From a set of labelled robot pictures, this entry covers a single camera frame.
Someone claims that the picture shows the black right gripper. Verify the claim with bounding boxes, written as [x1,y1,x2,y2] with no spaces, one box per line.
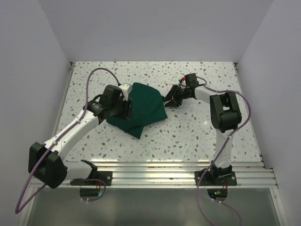
[162,85,191,108]

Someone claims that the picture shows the dark green surgical cloth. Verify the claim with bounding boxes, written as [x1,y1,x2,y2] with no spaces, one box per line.
[107,82,167,139]

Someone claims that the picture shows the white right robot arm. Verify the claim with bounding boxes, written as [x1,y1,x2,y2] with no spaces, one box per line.
[163,73,242,186]

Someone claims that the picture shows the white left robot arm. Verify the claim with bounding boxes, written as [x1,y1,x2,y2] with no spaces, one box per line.
[28,84,132,188]

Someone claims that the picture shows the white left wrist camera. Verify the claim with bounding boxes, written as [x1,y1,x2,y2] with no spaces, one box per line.
[118,83,133,101]

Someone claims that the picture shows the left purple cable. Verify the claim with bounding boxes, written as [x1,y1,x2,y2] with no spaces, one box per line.
[15,67,120,214]

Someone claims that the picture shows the purple cable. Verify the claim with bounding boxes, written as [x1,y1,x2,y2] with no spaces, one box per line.
[196,76,253,226]
[15,67,120,214]

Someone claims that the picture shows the aluminium rail frame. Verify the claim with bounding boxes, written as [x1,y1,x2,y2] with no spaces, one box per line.
[17,61,289,226]

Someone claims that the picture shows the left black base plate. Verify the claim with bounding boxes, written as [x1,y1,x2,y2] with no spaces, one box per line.
[70,171,113,186]

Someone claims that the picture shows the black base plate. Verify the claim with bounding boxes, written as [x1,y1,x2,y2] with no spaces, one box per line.
[70,171,113,186]
[194,171,238,186]

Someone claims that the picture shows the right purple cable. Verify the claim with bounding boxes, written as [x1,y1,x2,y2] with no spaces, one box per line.
[196,76,253,226]

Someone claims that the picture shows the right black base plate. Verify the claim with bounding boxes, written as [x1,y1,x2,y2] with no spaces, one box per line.
[194,171,238,186]

